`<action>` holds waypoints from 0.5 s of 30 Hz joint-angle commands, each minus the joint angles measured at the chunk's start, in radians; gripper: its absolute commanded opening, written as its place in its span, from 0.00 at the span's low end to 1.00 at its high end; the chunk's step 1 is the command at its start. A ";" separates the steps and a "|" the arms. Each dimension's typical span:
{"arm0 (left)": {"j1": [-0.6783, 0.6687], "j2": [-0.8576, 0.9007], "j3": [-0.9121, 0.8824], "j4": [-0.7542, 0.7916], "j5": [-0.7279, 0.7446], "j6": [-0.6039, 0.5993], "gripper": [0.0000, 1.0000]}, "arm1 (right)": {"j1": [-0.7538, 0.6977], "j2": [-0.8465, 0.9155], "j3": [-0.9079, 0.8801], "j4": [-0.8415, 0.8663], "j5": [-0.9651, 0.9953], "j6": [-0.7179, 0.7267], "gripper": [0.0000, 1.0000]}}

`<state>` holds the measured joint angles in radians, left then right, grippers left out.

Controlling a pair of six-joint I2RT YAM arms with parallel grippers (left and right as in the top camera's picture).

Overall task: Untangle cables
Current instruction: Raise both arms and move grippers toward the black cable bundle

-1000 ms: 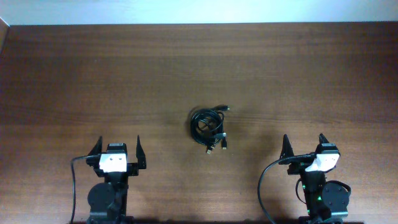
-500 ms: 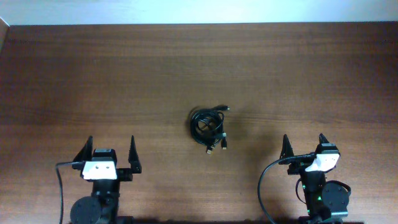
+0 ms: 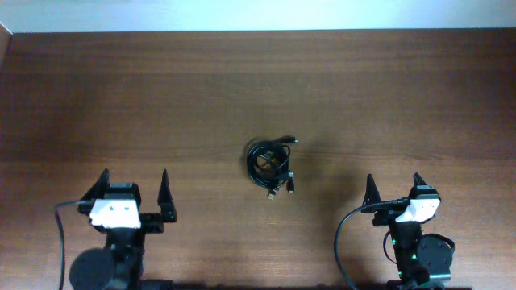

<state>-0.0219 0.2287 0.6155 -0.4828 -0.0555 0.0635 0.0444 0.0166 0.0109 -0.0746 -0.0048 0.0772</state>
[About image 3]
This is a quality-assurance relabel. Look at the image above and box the black usb cable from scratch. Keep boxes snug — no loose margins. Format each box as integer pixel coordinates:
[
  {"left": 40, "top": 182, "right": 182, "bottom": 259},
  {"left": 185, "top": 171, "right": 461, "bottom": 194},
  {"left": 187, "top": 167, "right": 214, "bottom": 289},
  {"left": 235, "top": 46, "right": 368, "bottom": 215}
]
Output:
[
  {"left": 252, "top": 145, "right": 295, "bottom": 201},
  {"left": 246, "top": 135, "right": 299, "bottom": 193}
]

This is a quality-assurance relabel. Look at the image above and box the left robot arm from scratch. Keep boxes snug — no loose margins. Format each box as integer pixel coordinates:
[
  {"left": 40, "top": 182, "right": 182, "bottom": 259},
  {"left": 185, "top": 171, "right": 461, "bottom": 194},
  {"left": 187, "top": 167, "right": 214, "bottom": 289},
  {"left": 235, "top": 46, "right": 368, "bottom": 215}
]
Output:
[{"left": 69, "top": 169, "right": 177, "bottom": 290}]

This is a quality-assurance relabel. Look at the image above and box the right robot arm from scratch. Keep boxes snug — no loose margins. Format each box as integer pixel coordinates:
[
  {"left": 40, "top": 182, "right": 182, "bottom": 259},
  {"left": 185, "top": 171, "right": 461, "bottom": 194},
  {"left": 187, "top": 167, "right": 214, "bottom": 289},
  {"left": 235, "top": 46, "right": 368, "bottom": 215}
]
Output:
[{"left": 361, "top": 173, "right": 455, "bottom": 289}]

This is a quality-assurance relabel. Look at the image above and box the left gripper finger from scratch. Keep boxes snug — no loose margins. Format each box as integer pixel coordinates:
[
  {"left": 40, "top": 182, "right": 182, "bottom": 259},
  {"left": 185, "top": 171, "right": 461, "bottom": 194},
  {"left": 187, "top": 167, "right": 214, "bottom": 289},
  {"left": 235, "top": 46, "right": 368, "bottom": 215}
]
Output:
[
  {"left": 81, "top": 168, "right": 110, "bottom": 201},
  {"left": 157, "top": 169, "right": 177, "bottom": 222}
]

